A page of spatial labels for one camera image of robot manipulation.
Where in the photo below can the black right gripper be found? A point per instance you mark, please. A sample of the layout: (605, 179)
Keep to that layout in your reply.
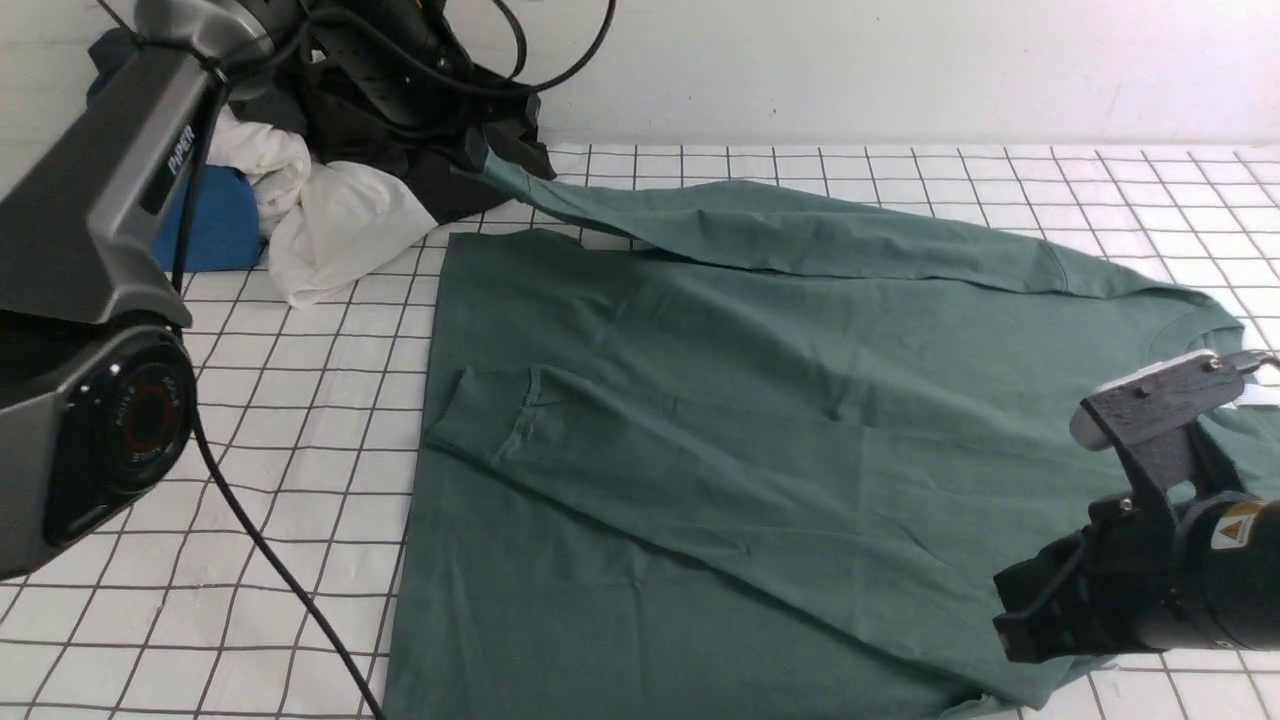
(1126, 582)

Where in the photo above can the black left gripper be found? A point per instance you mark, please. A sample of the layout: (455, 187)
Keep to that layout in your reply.
(416, 36)

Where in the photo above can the green long-sleeved shirt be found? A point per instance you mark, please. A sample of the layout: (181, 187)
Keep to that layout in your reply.
(744, 452)

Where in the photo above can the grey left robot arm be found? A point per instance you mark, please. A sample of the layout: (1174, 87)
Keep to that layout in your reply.
(98, 390)

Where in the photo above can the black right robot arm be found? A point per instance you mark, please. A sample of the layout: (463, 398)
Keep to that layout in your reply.
(1234, 543)

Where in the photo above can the dark olive shirt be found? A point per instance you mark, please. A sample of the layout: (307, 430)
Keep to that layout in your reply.
(345, 125)

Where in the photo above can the white shirt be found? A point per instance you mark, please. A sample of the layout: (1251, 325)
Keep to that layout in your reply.
(327, 225)

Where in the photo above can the blue shirt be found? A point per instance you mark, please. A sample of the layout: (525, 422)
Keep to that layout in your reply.
(226, 233)

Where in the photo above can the dark navy shirt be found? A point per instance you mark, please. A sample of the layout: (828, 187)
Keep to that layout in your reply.
(109, 53)

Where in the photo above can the white grid-pattern tablecloth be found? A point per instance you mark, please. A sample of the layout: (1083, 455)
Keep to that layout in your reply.
(169, 612)

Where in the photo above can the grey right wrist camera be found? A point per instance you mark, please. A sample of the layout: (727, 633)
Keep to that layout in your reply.
(1167, 396)

